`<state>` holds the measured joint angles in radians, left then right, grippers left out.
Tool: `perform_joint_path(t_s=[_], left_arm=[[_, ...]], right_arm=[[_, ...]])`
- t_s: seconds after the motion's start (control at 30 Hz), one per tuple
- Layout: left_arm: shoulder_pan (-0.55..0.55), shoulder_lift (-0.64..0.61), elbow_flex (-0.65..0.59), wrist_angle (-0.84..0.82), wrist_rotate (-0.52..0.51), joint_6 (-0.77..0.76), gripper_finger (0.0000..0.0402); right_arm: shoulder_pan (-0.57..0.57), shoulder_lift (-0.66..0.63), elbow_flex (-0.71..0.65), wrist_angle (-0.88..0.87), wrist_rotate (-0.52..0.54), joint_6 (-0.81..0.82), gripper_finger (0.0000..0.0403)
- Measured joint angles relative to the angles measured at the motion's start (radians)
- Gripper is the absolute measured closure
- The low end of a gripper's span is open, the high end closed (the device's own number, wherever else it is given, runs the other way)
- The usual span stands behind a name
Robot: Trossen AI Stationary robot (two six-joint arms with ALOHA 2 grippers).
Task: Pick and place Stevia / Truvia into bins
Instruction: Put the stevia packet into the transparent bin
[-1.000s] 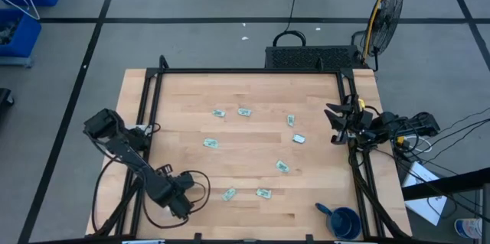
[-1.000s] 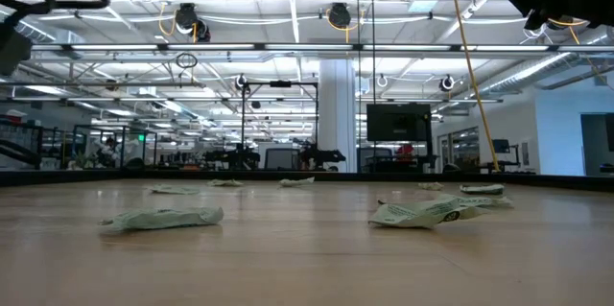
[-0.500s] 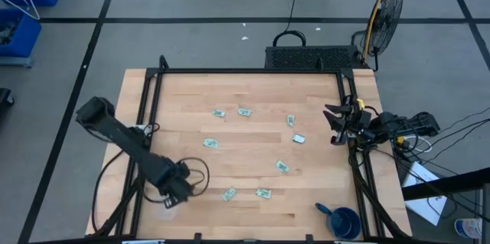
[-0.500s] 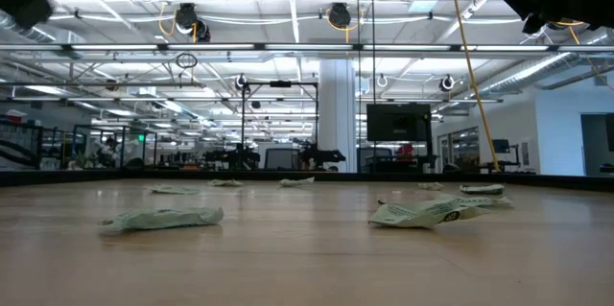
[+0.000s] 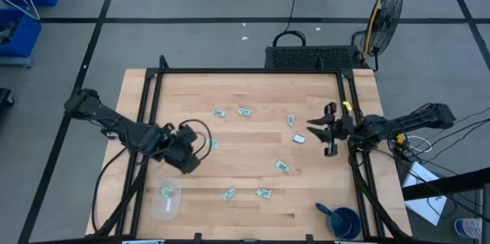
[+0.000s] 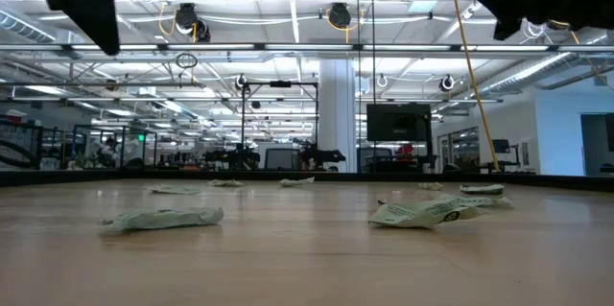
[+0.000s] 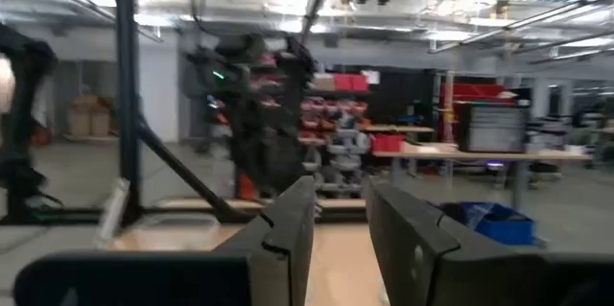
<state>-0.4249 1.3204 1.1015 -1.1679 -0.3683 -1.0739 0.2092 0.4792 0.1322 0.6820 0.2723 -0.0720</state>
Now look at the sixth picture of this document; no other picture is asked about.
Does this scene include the ceiling vent box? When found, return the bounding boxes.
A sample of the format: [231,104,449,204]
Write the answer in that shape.
[407,0,445,14]

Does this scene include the black fence panel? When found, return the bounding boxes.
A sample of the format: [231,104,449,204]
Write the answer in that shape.
[0,118,45,171]

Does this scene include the small monitor on stand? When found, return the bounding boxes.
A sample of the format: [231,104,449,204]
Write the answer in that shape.
[479,138,523,173]

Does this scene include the black monitor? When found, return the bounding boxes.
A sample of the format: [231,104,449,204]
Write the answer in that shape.
[366,102,434,143]

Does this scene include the long light bar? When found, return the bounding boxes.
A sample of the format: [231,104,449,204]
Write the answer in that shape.
[0,42,614,54]

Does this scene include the white column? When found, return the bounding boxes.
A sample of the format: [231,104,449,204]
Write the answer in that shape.
[318,59,358,174]

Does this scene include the grey chair back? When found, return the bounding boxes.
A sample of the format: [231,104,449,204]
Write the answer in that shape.
[264,147,301,171]

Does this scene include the silver air duct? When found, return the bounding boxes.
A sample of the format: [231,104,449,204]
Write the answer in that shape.
[0,8,58,44]
[473,32,614,97]

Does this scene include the yellow hanging cable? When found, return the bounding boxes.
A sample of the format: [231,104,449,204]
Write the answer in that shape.
[445,0,502,173]

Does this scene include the black reel with yellow cable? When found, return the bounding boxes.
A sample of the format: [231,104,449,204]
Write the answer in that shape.
[324,1,366,43]
[158,1,212,44]

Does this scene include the coiled black cable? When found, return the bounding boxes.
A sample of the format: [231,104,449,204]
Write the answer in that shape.
[174,52,200,77]

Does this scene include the small black cable reel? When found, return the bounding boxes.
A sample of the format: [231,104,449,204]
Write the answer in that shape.
[233,73,251,95]
[437,73,457,93]

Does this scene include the black framed glass enclosure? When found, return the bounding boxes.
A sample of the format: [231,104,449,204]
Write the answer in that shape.
[71,124,159,170]

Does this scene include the thin black hanging cable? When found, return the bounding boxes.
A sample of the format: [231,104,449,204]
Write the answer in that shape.
[355,0,362,173]
[368,0,378,173]

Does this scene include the black tall frame rig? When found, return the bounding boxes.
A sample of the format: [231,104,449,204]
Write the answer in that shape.
[240,81,319,153]

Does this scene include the black table frame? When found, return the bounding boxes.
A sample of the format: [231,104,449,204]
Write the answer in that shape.
[0,168,614,193]

